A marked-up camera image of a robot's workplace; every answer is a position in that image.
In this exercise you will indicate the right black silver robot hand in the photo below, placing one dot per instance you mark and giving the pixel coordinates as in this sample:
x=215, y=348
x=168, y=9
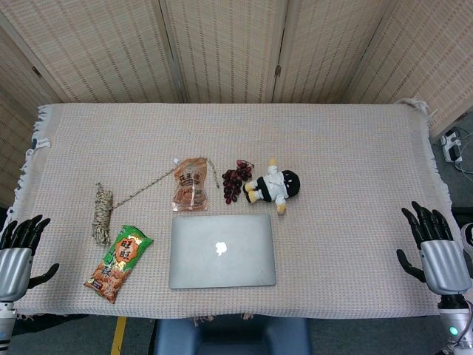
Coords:
x=445, y=266

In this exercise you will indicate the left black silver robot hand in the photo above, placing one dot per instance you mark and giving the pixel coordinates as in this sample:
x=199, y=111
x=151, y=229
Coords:
x=15, y=270

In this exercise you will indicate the silver laptop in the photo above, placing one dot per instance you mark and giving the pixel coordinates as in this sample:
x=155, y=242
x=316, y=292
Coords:
x=221, y=266

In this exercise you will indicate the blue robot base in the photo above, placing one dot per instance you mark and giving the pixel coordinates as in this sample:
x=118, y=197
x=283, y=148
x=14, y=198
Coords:
x=229, y=336

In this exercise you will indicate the white sneaker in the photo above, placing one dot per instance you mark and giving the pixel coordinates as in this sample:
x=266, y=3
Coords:
x=468, y=236

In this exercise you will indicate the green orange snack bag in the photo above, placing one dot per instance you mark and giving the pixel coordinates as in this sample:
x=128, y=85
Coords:
x=118, y=259

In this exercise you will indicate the white power strip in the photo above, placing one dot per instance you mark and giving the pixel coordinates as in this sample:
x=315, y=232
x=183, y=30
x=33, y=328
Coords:
x=451, y=146

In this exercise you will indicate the beige woven tablecloth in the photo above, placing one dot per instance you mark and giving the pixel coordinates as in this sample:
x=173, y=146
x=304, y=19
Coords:
x=332, y=185

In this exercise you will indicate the black white plush doll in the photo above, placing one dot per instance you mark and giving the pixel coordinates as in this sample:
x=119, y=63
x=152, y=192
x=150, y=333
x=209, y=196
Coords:
x=271, y=188

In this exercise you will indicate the orange sauce pouch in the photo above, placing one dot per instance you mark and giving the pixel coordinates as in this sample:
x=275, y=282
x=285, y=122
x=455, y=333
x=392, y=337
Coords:
x=190, y=185

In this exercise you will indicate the dark red grape bunch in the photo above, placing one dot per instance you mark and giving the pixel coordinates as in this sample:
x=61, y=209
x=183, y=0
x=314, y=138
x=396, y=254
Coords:
x=234, y=183

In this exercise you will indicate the woven folding screen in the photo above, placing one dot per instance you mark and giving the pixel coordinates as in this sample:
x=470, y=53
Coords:
x=229, y=48

